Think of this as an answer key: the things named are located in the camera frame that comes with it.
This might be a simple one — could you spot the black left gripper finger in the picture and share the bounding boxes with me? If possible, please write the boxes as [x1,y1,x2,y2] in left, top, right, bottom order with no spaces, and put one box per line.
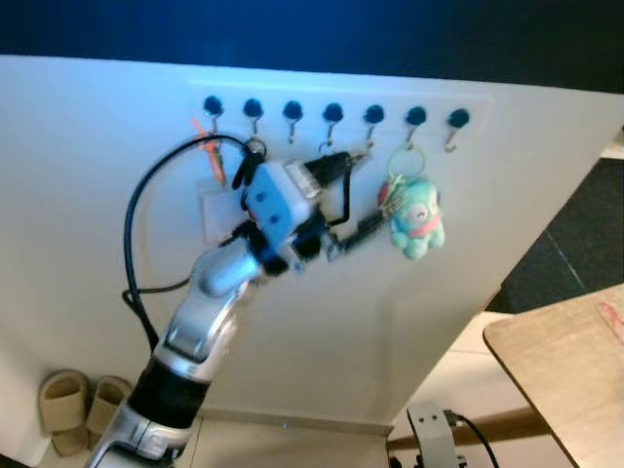
[312,149,376,182]
[330,200,402,259]

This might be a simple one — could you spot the teal plush keychain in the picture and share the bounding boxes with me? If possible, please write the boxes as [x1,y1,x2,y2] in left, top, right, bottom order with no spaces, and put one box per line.
[375,145,449,261]

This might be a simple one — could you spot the black knob metal hook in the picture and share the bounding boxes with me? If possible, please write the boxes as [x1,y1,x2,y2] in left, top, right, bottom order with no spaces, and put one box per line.
[243,97,265,137]
[444,108,470,155]
[322,101,345,149]
[405,105,429,153]
[202,95,224,135]
[283,99,305,145]
[363,103,386,152]

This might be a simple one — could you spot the white board panel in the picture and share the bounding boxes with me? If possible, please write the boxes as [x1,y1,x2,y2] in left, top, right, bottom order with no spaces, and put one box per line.
[0,54,624,437]

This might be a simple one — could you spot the black rug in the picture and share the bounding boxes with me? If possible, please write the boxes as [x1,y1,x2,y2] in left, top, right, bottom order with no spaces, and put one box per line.
[486,156,624,315]

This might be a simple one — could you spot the light wooden table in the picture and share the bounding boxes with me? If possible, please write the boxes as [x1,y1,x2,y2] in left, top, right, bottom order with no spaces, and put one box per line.
[484,284,624,468]

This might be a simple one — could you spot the beige slipper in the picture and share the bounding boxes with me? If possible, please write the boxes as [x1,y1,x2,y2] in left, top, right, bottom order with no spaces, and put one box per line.
[38,370,92,458]
[85,374,134,450]

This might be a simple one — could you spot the white wall plate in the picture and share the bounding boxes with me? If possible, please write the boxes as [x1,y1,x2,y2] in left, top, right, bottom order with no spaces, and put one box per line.
[199,179,256,246]

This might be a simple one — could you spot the orange cord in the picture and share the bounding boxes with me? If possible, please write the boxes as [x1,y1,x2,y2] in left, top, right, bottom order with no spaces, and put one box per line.
[191,118,228,187]

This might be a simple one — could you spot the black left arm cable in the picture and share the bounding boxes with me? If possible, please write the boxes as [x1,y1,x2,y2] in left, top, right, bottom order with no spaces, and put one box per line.
[122,133,257,345]

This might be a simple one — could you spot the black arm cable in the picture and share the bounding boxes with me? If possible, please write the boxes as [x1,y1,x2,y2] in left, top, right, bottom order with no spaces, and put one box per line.
[451,412,500,468]
[122,133,257,345]

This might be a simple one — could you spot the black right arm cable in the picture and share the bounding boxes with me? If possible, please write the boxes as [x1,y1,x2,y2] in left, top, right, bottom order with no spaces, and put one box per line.
[451,412,500,468]

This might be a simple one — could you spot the pink cord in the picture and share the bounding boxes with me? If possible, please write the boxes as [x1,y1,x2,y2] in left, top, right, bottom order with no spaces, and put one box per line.
[596,299,624,344]

